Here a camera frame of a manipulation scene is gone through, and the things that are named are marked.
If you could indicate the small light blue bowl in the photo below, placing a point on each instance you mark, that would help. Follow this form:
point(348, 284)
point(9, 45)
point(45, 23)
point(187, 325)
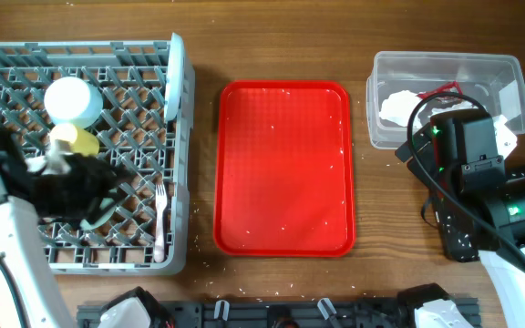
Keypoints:
point(73, 100)

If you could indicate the white plastic fork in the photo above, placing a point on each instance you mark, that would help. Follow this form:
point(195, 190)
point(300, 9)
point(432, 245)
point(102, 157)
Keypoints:
point(161, 203)

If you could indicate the black waste tray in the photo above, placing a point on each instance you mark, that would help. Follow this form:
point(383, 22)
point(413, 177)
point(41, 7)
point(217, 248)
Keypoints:
point(502, 206)

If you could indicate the red sauce packet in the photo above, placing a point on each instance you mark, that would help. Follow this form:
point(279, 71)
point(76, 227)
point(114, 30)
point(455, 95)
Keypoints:
point(452, 87)

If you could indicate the red plastic tray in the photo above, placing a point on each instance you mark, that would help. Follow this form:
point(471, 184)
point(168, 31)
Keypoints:
point(284, 183)

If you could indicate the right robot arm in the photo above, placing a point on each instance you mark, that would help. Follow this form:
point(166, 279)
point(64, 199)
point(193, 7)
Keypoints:
point(456, 153)

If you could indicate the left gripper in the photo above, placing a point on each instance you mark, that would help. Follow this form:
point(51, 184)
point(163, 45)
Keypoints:
point(97, 182)

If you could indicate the grey dishwasher rack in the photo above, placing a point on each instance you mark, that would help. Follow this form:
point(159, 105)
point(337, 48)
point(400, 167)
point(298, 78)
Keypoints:
point(132, 134)

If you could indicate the white napkin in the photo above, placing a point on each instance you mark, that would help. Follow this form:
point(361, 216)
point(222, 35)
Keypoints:
point(398, 107)
point(499, 121)

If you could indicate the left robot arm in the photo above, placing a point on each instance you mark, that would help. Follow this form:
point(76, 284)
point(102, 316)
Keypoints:
point(29, 293)

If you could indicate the yellow plastic cup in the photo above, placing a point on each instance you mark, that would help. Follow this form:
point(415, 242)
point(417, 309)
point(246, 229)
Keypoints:
point(79, 140)

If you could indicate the large light blue plate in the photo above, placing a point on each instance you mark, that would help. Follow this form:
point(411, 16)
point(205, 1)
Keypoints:
point(174, 77)

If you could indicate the clear plastic bin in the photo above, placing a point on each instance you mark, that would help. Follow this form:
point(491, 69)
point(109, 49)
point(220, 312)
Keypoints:
point(495, 81)

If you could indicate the green bowl with rice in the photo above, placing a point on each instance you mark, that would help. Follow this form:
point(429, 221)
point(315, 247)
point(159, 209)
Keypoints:
point(106, 210)

